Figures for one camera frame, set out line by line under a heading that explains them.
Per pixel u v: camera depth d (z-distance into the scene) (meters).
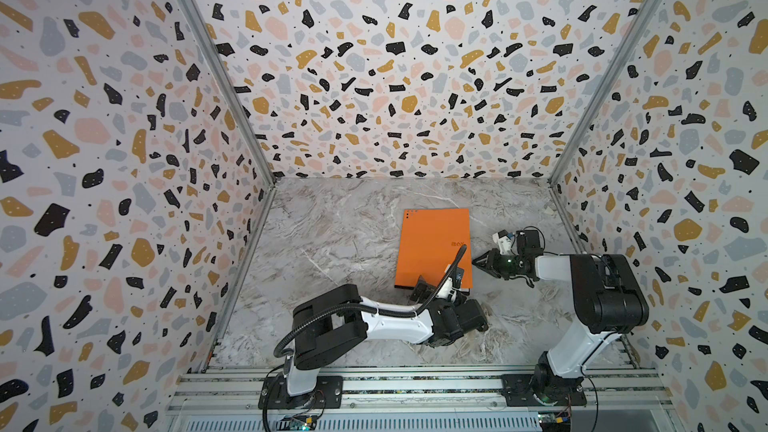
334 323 0.50
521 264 0.76
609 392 0.76
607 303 0.49
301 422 0.70
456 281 0.72
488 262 0.89
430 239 1.04
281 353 0.42
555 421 0.72
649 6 0.77
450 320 0.65
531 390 0.73
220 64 0.87
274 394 0.69
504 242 0.92
